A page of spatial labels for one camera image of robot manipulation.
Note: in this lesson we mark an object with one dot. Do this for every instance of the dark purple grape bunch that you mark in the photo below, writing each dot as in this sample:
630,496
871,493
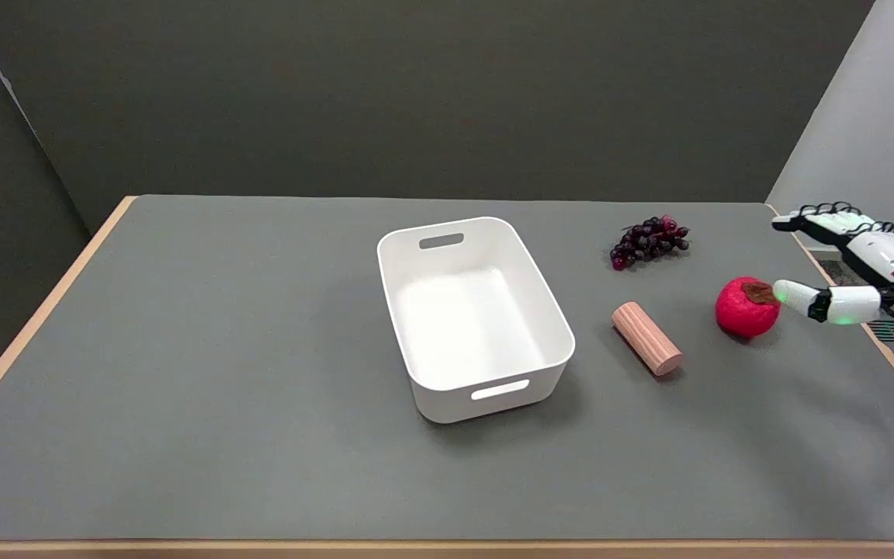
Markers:
645,242

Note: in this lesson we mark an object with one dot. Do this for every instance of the pink wooden cylinder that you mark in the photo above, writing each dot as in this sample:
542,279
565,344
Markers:
646,338

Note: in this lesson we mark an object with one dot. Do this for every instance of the red tomato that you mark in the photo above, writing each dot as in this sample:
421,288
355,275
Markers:
743,310

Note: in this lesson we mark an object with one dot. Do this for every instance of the white plastic bin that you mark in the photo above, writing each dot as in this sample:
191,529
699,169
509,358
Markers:
474,318

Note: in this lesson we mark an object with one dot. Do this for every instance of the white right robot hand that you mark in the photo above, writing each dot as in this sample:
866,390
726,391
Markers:
878,256

